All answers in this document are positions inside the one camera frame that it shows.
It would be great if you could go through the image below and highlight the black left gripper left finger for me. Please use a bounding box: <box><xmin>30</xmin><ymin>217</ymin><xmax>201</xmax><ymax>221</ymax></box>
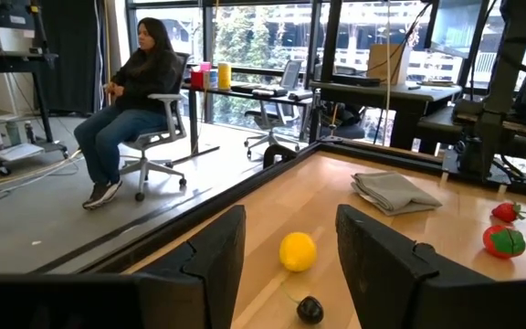
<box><xmin>135</xmin><ymin>204</ymin><xmax>247</xmax><ymax>329</ymax></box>

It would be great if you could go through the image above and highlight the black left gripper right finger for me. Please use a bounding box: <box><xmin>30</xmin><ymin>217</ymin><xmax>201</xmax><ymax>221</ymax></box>
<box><xmin>334</xmin><ymin>203</ymin><xmax>495</xmax><ymax>329</ymax></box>

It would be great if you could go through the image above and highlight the yellow lemon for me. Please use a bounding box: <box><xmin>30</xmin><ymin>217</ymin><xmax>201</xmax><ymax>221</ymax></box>
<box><xmin>279</xmin><ymin>231</ymin><xmax>318</xmax><ymax>273</ymax></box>

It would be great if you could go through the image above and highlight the red tomato green top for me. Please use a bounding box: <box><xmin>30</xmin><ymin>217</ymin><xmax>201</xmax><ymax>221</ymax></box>
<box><xmin>482</xmin><ymin>224</ymin><xmax>526</xmax><ymax>260</ymax></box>

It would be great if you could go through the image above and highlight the red strawberry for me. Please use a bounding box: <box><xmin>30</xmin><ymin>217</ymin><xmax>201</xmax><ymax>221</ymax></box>
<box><xmin>490</xmin><ymin>201</ymin><xmax>526</xmax><ymax>224</ymax></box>

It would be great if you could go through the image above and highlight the grey folded cloth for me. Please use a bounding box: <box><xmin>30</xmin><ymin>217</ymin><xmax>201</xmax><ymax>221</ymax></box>
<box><xmin>350</xmin><ymin>171</ymin><xmax>443</xmax><ymax>217</ymax></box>

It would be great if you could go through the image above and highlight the long black desk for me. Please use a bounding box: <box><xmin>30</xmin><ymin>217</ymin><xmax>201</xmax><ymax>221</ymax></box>
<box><xmin>166</xmin><ymin>83</ymin><xmax>314</xmax><ymax>166</ymax></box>

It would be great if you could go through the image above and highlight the black office chair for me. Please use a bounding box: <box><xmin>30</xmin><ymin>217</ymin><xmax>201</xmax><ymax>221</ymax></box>
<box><xmin>243</xmin><ymin>102</ymin><xmax>301</xmax><ymax>160</ymax></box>

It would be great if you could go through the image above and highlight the black standing desk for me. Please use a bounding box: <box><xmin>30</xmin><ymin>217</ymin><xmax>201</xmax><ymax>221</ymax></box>
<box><xmin>310</xmin><ymin>80</ymin><xmax>463</xmax><ymax>152</ymax></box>

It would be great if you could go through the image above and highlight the grey office chair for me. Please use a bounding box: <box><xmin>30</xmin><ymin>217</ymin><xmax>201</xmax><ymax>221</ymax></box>
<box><xmin>119</xmin><ymin>51</ymin><xmax>192</xmax><ymax>203</ymax></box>

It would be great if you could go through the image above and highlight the person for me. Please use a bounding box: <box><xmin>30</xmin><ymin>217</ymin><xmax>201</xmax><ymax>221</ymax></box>
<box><xmin>73</xmin><ymin>16</ymin><xmax>180</xmax><ymax>211</ymax></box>

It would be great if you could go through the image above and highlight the yellow canister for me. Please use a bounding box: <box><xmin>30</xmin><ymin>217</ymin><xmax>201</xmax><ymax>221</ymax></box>
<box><xmin>217</xmin><ymin>61</ymin><xmax>233</xmax><ymax>90</ymax></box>

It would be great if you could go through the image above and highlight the cardboard box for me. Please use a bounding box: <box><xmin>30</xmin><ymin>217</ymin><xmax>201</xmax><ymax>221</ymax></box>
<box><xmin>366</xmin><ymin>43</ymin><xmax>412</xmax><ymax>86</ymax></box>

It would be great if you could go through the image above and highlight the open grey laptop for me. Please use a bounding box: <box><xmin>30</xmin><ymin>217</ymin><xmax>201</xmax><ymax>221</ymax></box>
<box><xmin>279</xmin><ymin>59</ymin><xmax>303</xmax><ymax>91</ymax></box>

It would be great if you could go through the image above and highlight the white tray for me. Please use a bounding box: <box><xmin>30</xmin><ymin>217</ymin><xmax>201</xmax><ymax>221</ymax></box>
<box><xmin>0</xmin><ymin>143</ymin><xmax>45</xmax><ymax>162</ymax></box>

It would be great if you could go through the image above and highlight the computer monitor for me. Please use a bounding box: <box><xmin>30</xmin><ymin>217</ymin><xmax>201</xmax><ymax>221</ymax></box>
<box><xmin>428</xmin><ymin>0</ymin><xmax>490</xmax><ymax>59</ymax></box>

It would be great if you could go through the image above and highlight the black curtain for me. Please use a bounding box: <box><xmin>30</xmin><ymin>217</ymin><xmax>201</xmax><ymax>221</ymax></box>
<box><xmin>38</xmin><ymin>0</ymin><xmax>107</xmax><ymax>115</ymax></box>

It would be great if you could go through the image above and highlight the black rolling cart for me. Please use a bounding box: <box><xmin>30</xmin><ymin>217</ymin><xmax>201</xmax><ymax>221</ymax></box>
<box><xmin>0</xmin><ymin>45</ymin><xmax>70</xmax><ymax>177</ymax></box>

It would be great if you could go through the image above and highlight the black curved bracket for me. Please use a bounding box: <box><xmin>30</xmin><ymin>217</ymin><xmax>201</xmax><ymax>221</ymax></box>
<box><xmin>262</xmin><ymin>144</ymin><xmax>299</xmax><ymax>169</ymax></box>

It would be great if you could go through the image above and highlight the white hanging cord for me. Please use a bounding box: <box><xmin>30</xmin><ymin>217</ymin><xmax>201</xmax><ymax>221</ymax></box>
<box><xmin>383</xmin><ymin>0</ymin><xmax>392</xmax><ymax>147</ymax></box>

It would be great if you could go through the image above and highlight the white floor cable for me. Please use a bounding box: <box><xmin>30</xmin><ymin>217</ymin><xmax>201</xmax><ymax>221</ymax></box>
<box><xmin>0</xmin><ymin>149</ymin><xmax>84</xmax><ymax>205</ymax></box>

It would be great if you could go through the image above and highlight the black steel post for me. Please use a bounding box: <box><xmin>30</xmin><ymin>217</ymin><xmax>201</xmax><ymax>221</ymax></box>
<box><xmin>307</xmin><ymin>0</ymin><xmax>344</xmax><ymax>143</ymax></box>

